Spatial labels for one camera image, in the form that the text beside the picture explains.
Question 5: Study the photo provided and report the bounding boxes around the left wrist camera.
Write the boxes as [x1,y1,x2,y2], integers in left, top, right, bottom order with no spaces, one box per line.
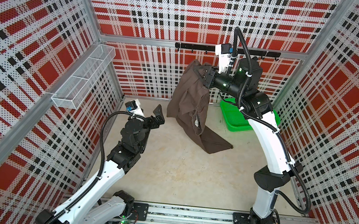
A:
[125,99,144,117]

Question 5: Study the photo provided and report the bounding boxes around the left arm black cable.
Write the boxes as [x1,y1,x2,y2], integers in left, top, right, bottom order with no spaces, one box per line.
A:
[41,103,147,224]

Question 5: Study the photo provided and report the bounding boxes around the green plastic basket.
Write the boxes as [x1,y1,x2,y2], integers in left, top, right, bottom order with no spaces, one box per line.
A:
[216,96,283,137]

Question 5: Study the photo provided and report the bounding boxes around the white wire mesh shelf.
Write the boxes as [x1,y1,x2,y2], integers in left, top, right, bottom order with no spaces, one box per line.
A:
[52,44,115,110]

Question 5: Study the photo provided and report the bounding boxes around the black hook rail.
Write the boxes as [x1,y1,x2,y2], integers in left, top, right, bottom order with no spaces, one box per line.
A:
[174,42,284,60]

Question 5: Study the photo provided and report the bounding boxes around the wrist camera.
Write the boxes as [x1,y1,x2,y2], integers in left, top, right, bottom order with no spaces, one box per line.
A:
[215,43,232,74]
[125,99,144,117]

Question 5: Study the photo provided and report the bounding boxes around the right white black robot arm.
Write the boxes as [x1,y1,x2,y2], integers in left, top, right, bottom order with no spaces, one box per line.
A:
[201,54,297,224]

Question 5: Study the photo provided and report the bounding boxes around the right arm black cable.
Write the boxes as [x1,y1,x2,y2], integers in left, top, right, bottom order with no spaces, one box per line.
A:
[215,26,329,215]

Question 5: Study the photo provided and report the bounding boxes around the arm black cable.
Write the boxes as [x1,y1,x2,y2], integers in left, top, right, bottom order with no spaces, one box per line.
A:
[215,26,329,215]
[41,103,147,224]

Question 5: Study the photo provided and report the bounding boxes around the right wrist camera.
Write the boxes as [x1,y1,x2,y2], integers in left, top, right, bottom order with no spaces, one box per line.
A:
[215,43,232,74]

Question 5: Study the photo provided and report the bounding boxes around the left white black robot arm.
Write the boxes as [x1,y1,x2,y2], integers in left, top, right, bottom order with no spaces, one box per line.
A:
[35,99,165,224]

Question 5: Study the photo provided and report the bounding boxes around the brown trousers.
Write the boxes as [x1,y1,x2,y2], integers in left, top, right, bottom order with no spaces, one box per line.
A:
[167,60,233,154]

